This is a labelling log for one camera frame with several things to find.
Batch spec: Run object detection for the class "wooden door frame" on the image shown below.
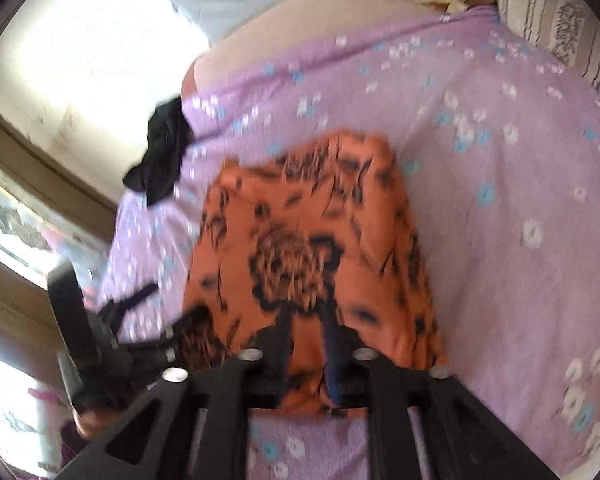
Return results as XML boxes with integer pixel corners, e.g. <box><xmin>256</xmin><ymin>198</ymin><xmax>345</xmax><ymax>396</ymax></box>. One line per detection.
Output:
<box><xmin>0</xmin><ymin>92</ymin><xmax>128</xmax><ymax>213</ymax></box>

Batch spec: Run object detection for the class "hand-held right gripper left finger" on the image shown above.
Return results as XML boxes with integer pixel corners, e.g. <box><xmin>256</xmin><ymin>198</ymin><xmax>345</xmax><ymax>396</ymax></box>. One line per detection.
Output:
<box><xmin>60</xmin><ymin>312</ymin><xmax>294</xmax><ymax>480</ymax></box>

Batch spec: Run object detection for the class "purple floral bedsheet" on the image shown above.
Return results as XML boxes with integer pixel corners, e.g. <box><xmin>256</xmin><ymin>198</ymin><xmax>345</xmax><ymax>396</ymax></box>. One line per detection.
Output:
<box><xmin>95</xmin><ymin>5</ymin><xmax>600</xmax><ymax>480</ymax></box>

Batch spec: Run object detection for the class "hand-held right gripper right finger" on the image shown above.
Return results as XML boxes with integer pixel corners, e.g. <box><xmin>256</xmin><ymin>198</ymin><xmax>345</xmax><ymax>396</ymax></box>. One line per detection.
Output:
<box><xmin>322</xmin><ymin>305</ymin><xmax>556</xmax><ymax>480</ymax></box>

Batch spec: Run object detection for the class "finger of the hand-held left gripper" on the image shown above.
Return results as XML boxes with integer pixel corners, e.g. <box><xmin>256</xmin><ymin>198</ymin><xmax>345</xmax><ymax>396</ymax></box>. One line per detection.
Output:
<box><xmin>96</xmin><ymin>283</ymin><xmax>161</xmax><ymax>327</ymax></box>
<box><xmin>124</xmin><ymin>309</ymin><xmax>214</xmax><ymax>377</ymax></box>

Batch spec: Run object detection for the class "striped beige pillow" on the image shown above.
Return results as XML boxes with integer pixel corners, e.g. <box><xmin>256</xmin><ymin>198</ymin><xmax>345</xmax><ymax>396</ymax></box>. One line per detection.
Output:
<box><xmin>495</xmin><ymin>0</ymin><xmax>600</xmax><ymax>91</ymax></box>

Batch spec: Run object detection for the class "beige mattress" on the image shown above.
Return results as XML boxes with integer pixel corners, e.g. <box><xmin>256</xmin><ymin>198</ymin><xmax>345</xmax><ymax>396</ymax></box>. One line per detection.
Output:
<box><xmin>180</xmin><ymin>0</ymin><xmax>451</xmax><ymax>101</ymax></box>

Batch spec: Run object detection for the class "person's left hand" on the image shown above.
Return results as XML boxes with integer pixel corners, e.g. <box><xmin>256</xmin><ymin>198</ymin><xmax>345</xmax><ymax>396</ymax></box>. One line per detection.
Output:
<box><xmin>72</xmin><ymin>402</ymin><xmax>113</xmax><ymax>443</ymax></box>

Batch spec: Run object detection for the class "orange black patterned garment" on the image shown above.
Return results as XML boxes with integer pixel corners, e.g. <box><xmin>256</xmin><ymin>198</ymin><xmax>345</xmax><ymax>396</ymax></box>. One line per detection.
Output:
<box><xmin>182</xmin><ymin>132</ymin><xmax>446</xmax><ymax>416</ymax></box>

